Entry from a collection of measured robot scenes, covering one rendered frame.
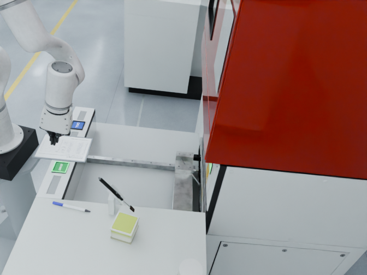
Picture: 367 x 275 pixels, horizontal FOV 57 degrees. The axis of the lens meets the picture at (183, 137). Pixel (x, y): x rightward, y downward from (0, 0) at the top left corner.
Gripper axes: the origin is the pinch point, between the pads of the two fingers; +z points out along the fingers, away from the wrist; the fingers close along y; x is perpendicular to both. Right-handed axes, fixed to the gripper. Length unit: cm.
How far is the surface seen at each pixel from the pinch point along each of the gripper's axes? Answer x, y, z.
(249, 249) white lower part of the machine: 15, -86, 20
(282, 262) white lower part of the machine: 15, -105, 25
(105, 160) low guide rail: -17.1, -19.2, 23.3
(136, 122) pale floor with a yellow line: -147, -36, 106
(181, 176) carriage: -9, -53, 13
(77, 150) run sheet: -10.3, -7.5, 14.0
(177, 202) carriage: 5, -52, 13
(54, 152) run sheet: -7.7, 1.0, 15.8
